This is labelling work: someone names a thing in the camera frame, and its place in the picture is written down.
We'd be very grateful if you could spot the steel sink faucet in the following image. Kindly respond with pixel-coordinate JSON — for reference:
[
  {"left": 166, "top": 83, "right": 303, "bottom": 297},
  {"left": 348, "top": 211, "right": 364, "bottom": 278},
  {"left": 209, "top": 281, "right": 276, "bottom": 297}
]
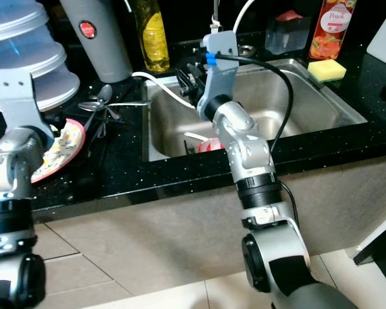
[{"left": 209, "top": 0, "right": 223, "bottom": 34}]

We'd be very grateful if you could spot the dark lower cabinet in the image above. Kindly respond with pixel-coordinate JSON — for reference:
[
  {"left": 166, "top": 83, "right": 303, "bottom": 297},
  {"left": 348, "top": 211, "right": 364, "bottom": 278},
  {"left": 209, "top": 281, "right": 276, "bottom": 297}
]
[{"left": 352, "top": 218, "right": 386, "bottom": 266}]

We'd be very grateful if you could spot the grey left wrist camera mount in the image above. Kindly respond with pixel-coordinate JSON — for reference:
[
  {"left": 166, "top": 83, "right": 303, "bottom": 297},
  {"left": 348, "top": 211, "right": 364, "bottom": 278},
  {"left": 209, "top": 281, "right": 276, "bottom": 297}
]
[{"left": 0, "top": 68, "right": 55, "bottom": 145}]

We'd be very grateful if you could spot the clear plastic box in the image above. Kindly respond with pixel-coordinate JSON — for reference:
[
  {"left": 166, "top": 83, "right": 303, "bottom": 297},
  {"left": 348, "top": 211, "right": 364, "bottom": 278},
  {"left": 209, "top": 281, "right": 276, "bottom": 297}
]
[{"left": 264, "top": 9, "right": 313, "bottom": 56}]

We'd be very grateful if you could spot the red bowl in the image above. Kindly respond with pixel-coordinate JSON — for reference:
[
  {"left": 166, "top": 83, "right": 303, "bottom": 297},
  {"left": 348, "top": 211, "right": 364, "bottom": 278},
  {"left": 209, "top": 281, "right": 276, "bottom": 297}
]
[{"left": 194, "top": 136, "right": 223, "bottom": 154}]

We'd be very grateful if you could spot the yellow sponge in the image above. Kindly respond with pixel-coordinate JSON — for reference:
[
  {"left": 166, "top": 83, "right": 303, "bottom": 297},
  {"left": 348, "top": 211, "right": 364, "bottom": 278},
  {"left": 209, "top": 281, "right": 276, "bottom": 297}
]
[{"left": 307, "top": 59, "right": 347, "bottom": 84}]

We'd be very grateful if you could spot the grey thermos with red logo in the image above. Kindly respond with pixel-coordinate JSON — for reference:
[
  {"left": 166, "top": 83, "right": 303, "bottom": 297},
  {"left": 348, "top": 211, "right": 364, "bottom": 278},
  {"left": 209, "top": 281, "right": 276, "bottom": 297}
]
[{"left": 59, "top": 0, "right": 134, "bottom": 84}]

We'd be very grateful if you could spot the pink plate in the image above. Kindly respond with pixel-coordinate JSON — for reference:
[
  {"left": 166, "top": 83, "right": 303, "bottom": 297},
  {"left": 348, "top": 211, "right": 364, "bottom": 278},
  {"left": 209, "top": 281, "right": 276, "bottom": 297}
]
[{"left": 31, "top": 118, "right": 86, "bottom": 184}]

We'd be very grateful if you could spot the white plastic spoon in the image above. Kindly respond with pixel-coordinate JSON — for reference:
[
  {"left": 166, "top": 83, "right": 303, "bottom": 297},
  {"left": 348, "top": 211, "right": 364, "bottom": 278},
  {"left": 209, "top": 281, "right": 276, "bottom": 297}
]
[{"left": 183, "top": 131, "right": 210, "bottom": 143}]

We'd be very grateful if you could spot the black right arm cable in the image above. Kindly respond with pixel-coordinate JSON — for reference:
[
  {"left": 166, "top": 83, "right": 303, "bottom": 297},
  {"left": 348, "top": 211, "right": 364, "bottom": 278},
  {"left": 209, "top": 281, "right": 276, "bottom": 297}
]
[{"left": 212, "top": 53, "right": 300, "bottom": 226}]

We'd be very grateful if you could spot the yellow dish soap bottle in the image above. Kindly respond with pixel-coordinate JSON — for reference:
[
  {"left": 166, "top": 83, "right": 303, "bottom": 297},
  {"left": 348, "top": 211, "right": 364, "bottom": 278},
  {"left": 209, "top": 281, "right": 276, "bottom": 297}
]
[{"left": 132, "top": 0, "right": 172, "bottom": 73}]

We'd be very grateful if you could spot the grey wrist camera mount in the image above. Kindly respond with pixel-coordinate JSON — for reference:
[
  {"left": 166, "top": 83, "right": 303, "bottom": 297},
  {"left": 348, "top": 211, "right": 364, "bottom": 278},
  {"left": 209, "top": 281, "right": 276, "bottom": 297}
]
[
  {"left": 196, "top": 31, "right": 239, "bottom": 107},
  {"left": 0, "top": 68, "right": 55, "bottom": 145}
]

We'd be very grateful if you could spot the red peach juice carton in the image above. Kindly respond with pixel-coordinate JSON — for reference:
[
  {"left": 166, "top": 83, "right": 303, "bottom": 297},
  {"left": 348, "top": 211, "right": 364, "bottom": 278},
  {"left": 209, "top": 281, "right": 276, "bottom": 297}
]
[{"left": 309, "top": 0, "right": 358, "bottom": 61}]

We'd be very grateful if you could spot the white flexible hose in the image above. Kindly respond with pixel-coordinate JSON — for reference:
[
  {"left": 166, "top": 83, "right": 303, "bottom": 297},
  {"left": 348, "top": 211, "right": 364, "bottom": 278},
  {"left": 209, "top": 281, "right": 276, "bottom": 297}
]
[{"left": 132, "top": 0, "right": 257, "bottom": 111}]

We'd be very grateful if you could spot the clear plastic food container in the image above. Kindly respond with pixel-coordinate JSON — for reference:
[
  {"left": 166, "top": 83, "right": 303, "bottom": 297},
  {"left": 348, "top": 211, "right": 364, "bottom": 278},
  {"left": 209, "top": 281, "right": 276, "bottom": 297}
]
[
  {"left": 0, "top": 41, "right": 69, "bottom": 82},
  {"left": 0, "top": 70, "right": 82, "bottom": 113},
  {"left": 0, "top": 0, "right": 42, "bottom": 44}
]

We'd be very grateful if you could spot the stainless steel sink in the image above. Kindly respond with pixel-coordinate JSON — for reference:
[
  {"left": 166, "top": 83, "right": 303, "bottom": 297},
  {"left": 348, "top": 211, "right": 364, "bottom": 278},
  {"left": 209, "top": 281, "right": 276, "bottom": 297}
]
[{"left": 141, "top": 57, "right": 369, "bottom": 162}]

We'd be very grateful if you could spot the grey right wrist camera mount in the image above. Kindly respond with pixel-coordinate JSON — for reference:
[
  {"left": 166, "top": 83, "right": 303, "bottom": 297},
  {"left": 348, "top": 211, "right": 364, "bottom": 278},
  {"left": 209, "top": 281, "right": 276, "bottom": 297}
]
[{"left": 196, "top": 31, "right": 239, "bottom": 107}]

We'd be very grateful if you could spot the white cutting board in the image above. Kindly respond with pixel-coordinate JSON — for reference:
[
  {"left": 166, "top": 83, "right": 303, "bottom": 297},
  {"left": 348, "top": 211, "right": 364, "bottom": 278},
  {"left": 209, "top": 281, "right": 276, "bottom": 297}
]
[{"left": 366, "top": 0, "right": 386, "bottom": 72}]

